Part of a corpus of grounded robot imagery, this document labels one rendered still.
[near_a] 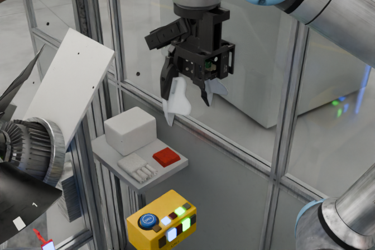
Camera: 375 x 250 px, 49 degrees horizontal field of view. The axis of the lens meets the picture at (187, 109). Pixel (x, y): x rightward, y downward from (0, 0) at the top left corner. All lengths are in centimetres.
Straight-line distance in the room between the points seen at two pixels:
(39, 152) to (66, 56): 34
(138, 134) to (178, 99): 94
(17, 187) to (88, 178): 49
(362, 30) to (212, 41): 23
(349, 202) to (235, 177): 74
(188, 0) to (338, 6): 23
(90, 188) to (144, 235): 55
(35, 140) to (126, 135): 41
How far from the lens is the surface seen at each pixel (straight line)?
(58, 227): 261
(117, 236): 234
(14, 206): 105
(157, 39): 70
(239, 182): 150
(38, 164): 127
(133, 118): 165
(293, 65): 114
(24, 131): 128
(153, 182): 152
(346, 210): 83
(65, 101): 135
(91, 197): 160
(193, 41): 65
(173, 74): 67
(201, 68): 64
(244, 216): 159
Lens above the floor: 188
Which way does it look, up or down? 33 degrees down
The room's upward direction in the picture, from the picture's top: straight up
